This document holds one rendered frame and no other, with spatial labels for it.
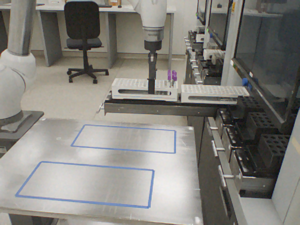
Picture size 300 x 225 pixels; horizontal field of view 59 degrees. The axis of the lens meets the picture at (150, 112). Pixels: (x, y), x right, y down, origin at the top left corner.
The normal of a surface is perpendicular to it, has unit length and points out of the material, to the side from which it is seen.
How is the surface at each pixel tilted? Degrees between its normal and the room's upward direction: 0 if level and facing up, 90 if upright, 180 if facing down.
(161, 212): 0
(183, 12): 90
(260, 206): 0
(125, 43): 90
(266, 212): 0
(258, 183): 90
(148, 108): 90
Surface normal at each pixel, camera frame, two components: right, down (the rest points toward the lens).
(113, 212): 0.02, -0.89
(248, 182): -0.06, 0.46
